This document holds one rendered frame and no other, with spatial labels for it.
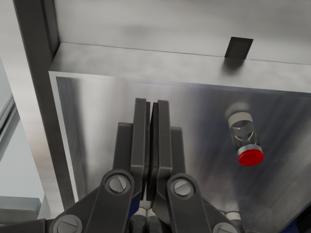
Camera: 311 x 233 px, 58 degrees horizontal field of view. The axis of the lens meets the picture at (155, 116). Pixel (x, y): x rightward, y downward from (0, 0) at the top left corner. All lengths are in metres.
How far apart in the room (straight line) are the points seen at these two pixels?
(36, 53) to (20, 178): 2.03
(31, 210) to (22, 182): 1.81
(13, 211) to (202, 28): 0.37
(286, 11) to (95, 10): 0.13
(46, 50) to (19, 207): 0.30
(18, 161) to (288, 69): 1.91
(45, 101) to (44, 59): 0.04
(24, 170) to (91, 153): 1.82
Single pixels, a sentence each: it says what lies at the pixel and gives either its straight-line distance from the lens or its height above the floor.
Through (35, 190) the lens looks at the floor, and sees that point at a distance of 2.33.
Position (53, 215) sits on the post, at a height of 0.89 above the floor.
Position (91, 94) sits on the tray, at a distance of 0.25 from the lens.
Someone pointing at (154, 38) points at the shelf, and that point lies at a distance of 0.21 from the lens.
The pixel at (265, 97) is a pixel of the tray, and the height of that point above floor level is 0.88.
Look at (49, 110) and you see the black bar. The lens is 0.24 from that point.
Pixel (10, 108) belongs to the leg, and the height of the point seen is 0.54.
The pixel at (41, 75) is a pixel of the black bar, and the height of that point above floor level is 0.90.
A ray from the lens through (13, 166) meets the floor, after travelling 2.11.
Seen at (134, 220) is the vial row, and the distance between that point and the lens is 0.40.
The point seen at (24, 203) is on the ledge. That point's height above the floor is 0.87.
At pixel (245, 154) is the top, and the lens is 0.24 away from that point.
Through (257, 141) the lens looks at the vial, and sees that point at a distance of 0.25.
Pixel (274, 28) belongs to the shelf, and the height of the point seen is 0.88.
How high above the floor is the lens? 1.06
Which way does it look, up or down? 44 degrees down
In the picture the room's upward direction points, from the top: 180 degrees clockwise
